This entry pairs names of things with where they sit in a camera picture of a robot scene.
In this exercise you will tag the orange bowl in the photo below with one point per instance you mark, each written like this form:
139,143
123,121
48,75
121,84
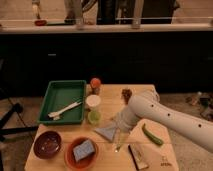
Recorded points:
84,164

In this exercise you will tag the black tripod stand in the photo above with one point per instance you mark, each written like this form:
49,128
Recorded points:
15,113

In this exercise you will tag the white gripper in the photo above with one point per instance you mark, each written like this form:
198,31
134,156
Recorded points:
125,120

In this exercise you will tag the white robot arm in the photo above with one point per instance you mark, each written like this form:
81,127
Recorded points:
146,105

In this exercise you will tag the dark grape bunch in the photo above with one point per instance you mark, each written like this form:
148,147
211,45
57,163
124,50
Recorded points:
126,95

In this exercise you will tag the green plastic cup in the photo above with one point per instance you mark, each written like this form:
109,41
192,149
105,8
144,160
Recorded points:
93,117

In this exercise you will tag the black wooden brush block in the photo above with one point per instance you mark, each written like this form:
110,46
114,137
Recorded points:
137,157

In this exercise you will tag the orange-lid spice bottle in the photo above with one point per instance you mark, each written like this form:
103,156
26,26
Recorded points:
95,84

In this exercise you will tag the red bowl on counter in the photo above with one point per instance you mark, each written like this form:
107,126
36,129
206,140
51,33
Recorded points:
40,22

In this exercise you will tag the white plastic cup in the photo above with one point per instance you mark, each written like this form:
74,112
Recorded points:
93,102

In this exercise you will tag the purple bowl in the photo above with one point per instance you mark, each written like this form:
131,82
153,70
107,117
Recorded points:
47,145

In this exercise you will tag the white plastic utensil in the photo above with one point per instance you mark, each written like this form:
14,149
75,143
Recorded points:
56,115

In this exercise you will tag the green plastic tray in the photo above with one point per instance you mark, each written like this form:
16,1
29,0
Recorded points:
60,94

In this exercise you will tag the blue sponge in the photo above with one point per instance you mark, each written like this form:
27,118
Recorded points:
83,150

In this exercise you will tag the grey triangular cloth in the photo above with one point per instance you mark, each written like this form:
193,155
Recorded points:
108,131

